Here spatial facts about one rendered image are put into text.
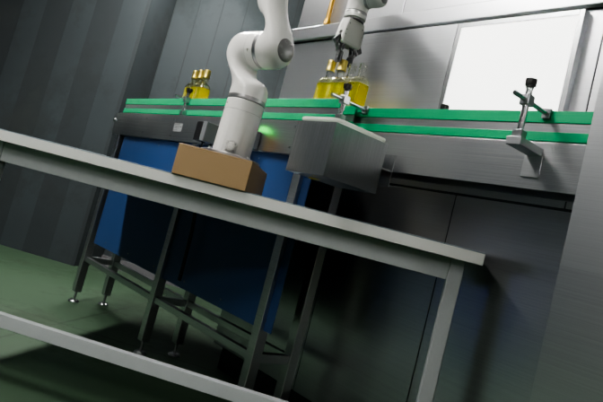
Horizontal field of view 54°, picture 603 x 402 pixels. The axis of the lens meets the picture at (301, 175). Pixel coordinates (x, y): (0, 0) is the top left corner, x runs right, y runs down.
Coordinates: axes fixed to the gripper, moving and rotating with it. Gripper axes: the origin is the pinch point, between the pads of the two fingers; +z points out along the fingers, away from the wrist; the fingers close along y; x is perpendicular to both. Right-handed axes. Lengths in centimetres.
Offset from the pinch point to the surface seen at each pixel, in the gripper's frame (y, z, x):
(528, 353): -16, 81, 86
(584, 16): -13, -13, 82
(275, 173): 13, 48, -5
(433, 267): 1, 66, 62
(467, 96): -13, 10, 49
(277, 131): 15.5, 33.1, -7.3
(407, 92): -12.2, 8.9, 24.0
